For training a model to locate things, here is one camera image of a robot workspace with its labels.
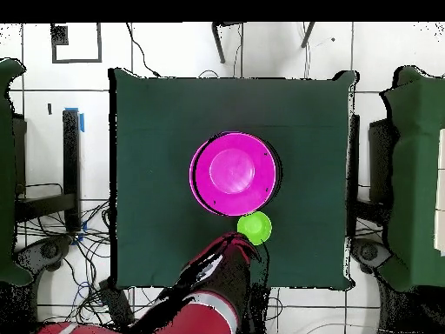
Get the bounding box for green bowl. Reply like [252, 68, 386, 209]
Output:
[236, 210, 273, 246]

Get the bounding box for white boxes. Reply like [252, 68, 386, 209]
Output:
[433, 128, 445, 257]

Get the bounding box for tangle of cables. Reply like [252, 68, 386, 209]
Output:
[17, 199, 168, 326]

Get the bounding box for large pink bowl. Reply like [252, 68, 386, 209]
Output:
[189, 130, 281, 217]

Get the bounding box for dark green table cloth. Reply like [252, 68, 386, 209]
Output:
[109, 67, 359, 291]

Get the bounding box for black metal leg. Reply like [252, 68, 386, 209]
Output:
[211, 22, 246, 64]
[300, 22, 316, 49]

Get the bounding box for black office chair base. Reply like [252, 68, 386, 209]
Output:
[350, 237, 394, 274]
[15, 236, 72, 276]

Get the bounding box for green covered side table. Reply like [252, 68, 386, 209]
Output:
[0, 57, 34, 286]
[380, 65, 445, 292]

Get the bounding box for black power adapter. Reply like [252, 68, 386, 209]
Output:
[98, 279, 135, 328]

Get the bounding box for black stand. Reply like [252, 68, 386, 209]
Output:
[15, 108, 84, 232]
[349, 114, 397, 227]

